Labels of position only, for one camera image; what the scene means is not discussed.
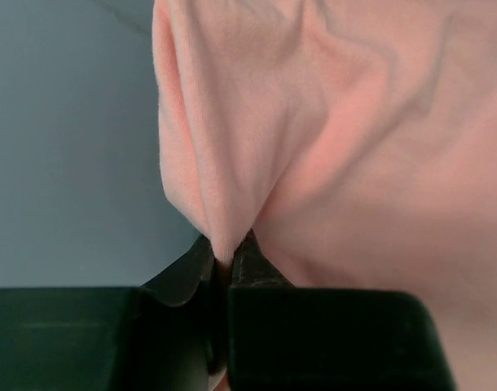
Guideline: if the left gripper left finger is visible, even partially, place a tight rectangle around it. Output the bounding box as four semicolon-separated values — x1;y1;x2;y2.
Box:
0;237;216;390

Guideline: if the pink t shirt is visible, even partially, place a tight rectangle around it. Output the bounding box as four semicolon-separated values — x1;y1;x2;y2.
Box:
152;1;497;390

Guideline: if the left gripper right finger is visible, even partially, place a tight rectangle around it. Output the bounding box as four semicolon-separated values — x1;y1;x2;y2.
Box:
227;234;456;391

